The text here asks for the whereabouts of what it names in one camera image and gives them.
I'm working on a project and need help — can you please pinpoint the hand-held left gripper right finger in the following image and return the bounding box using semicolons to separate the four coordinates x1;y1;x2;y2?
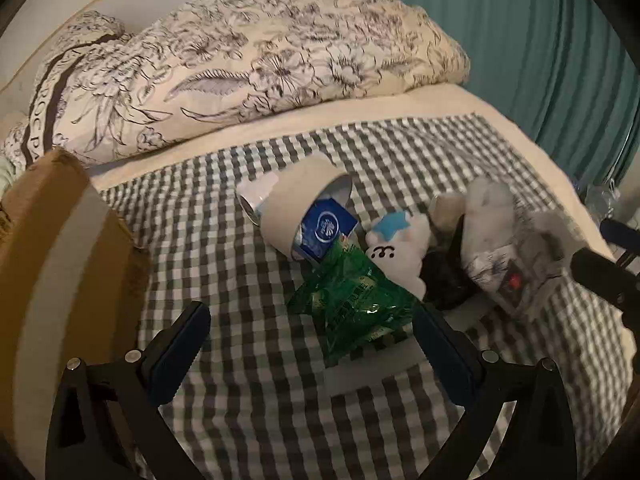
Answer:
413;307;582;480

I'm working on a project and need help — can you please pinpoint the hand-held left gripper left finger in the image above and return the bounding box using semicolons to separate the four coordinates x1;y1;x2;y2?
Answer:
45;301;212;480

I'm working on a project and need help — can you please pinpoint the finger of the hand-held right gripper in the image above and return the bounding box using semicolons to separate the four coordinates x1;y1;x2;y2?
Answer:
570;248;640;307
601;217;640;250

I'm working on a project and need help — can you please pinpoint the black round device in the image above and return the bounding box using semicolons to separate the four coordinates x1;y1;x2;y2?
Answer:
419;246;482;312

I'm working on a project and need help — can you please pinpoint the green snack packet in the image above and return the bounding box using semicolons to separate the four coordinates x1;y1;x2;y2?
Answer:
287;239;419;369

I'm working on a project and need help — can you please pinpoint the grey white soft item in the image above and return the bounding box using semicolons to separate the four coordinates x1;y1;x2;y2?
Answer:
430;175;582;322

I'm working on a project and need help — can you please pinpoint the white plush toy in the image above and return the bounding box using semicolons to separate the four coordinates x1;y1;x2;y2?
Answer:
364;211;434;302

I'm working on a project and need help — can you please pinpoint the brown cardboard box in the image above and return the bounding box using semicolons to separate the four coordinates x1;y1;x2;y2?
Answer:
0;149;151;480

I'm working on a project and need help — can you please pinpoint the white plastic bottle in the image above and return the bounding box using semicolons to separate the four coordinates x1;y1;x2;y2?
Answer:
236;172;281;224

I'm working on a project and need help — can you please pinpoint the blue tissue pack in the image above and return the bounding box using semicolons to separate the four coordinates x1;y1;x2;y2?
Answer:
292;199;359;262

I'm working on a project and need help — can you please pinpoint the beige tape roll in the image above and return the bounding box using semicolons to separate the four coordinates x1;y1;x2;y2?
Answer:
259;154;354;262

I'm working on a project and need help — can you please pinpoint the clear water bottle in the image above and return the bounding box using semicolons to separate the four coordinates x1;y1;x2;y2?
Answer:
582;182;621;223

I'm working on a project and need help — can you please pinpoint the checkered cloth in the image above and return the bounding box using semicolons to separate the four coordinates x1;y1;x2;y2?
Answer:
97;114;632;480

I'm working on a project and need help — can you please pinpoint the teal curtain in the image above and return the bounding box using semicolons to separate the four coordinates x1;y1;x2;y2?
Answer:
363;0;640;186

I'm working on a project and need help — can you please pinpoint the floral pillow with dark stripe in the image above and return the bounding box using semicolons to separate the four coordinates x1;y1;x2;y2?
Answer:
2;10;133;168

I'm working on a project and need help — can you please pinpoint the floral patterned duvet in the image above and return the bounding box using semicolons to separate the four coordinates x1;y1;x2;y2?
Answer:
65;0;472;158

